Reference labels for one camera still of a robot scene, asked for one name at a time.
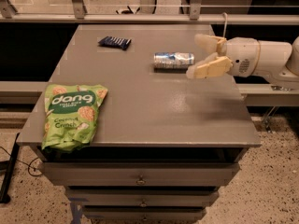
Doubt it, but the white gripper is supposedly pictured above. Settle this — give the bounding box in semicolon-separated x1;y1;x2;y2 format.
186;34;260;79

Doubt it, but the silver redbull can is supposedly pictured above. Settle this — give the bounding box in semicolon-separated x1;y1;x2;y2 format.
153;52;194;69

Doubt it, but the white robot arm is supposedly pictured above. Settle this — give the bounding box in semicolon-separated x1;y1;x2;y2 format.
186;34;299;90

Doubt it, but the dark blue snack bar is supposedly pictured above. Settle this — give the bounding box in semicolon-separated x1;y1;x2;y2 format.
98;36;131;50

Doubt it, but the grey drawer cabinet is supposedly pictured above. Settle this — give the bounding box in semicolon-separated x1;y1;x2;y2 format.
16;23;262;224

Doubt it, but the top grey drawer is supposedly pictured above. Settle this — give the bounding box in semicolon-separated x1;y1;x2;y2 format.
40;162;239;187

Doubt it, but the grey drawer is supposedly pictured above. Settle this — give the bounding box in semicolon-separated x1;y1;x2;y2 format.
65;189;219;207
83;206;206;221
40;162;239;187

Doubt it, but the green dang chips bag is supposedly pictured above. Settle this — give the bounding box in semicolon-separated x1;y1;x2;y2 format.
41;84;107;152

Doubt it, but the middle grey drawer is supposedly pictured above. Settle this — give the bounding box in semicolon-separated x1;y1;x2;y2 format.
65;189;219;207

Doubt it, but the bottom grey drawer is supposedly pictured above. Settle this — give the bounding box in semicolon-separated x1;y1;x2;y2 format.
83;206;206;221

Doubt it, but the black floor stand leg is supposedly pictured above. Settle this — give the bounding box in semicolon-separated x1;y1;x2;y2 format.
0;143;20;203

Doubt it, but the white cord on railing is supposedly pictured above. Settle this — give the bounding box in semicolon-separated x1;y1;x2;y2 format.
220;12;229;39

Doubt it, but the metal railing frame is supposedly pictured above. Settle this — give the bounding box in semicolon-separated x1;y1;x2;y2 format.
0;0;299;25

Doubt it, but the black cable on floor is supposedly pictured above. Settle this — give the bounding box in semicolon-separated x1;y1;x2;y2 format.
0;146;44;177

